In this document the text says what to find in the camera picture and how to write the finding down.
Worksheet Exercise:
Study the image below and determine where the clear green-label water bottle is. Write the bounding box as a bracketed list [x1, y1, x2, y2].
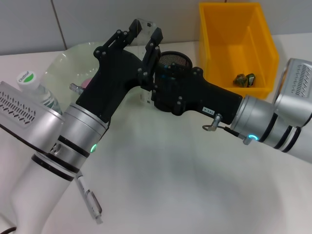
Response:
[16, 70, 63, 115]

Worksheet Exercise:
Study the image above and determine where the transparent plastic ruler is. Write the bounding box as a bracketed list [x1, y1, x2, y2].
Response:
[135, 17, 157, 106]

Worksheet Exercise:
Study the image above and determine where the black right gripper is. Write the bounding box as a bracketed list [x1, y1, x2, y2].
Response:
[151, 62, 244, 126]

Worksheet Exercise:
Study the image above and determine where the grey and white pen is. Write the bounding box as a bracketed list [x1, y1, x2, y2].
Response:
[75, 170, 103, 225]

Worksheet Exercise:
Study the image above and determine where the yellow plastic bin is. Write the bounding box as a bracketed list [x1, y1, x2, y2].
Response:
[198, 2, 280, 99]

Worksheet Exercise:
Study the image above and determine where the left gripper connector cable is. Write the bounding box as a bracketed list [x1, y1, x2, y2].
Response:
[69, 82, 85, 95]

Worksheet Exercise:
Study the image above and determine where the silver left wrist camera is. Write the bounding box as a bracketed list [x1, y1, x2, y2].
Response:
[0, 81, 65, 155]

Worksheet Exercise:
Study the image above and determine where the green glass fruit plate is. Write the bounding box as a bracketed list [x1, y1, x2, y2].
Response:
[45, 41, 147, 108]

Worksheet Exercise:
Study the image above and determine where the green plastic wrapper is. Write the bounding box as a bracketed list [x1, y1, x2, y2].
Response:
[233, 72, 256, 88]

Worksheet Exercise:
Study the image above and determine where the black mesh pen holder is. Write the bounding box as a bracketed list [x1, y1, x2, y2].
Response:
[159, 50, 193, 71]

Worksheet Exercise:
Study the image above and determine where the gripper connector cable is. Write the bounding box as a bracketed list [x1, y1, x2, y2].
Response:
[202, 113, 256, 146]
[69, 82, 85, 95]

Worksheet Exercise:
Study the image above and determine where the right gripper connector cable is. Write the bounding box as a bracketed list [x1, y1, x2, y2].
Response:
[202, 113, 256, 146]

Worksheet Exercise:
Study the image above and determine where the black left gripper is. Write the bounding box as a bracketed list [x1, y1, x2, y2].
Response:
[76, 19, 163, 123]

